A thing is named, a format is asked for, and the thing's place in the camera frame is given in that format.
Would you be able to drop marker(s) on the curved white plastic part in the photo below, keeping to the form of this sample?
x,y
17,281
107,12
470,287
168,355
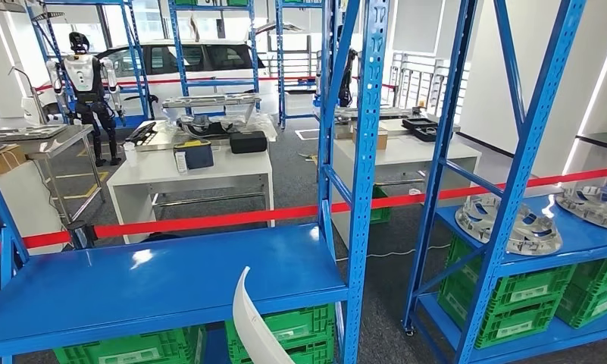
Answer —
x,y
255,331

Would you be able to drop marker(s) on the blue steel shelf rack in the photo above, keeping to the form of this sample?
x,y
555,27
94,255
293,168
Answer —
x,y
279,75
589,238
218,83
134,50
157,281

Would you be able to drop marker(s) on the flat silver metal part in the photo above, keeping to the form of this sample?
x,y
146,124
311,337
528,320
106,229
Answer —
x,y
393,113

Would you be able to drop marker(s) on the plastic-wrapped black part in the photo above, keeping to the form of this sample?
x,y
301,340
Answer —
x,y
202,128

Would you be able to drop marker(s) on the long silver metal part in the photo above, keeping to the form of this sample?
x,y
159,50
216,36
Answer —
x,y
208,100

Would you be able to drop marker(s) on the round silver metal part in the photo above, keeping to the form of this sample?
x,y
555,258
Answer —
x,y
594,208
534,236

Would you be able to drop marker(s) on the black carrying case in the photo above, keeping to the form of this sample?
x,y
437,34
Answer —
x,y
248,142

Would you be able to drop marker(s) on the white table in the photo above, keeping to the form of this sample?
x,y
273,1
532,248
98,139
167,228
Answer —
x,y
423,153
223,168

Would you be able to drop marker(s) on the cardboard box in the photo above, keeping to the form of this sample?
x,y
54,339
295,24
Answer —
x,y
385,140
4,160

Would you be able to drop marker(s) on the red barrier belt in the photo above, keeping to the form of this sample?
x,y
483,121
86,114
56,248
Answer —
x,y
155,83
208,222

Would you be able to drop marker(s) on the blue and yellow tool case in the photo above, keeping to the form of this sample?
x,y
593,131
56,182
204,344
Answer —
x,y
197,156

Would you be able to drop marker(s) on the stainless steel table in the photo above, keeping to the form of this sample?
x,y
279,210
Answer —
x,y
396,125
62,143
157,143

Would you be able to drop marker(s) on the black and white humanoid robot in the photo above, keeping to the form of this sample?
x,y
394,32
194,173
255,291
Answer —
x,y
348,80
84,75

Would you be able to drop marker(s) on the black parts tray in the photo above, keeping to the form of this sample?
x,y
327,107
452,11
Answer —
x,y
418,123
426,134

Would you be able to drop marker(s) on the white car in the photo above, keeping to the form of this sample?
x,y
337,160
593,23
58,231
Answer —
x,y
218,58

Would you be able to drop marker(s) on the white metal railing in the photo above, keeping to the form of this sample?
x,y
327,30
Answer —
x,y
423,85

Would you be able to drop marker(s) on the black foam tray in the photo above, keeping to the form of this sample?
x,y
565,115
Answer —
x,y
140,134

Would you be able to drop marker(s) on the white cylindrical cup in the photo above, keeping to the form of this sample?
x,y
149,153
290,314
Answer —
x,y
130,155

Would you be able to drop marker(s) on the white cabinet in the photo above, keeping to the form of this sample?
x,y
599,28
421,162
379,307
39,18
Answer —
x,y
22,201

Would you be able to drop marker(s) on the flat silver metal tray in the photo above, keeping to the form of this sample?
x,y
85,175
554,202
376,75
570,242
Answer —
x,y
22,133

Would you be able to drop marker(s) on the black-topped white counter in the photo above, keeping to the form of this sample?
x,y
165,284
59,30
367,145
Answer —
x,y
604,140

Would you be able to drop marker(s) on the black stanchion post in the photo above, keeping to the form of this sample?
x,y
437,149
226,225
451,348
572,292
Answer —
x,y
81,236

